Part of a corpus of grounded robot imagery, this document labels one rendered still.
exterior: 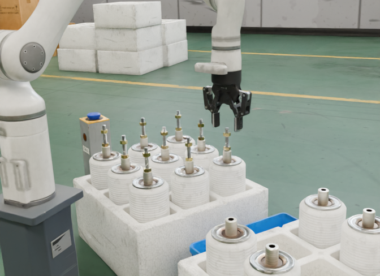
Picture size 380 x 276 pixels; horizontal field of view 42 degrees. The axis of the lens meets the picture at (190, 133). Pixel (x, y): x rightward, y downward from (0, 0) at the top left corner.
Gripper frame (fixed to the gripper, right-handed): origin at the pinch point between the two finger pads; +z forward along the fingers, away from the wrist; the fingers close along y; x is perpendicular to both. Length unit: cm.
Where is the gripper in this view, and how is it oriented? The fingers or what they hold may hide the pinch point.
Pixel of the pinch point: (227, 124)
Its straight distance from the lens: 128.2
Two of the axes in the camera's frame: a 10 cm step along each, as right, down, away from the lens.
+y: -7.5, -1.7, 6.4
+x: -6.6, 2.4, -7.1
